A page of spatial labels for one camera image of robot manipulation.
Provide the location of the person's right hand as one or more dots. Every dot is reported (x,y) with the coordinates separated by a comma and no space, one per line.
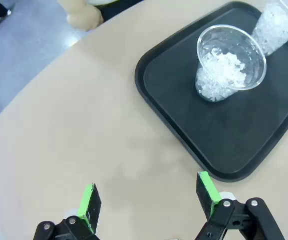
(86,18)

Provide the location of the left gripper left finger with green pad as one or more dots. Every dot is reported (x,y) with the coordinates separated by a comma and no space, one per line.
(91,207)

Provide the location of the person's right forearm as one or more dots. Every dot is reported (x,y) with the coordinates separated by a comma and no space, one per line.
(71,5)

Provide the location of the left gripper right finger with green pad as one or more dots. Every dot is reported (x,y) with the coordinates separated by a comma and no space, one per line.
(209,190)

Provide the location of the tall clear cup with ice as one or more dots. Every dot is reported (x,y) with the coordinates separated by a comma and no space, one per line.
(274,27)

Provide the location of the black plastic serving tray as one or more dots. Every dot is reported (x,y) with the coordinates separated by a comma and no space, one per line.
(234,130)

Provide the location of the short clear cup with ice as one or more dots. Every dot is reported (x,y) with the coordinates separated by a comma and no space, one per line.
(224,67)

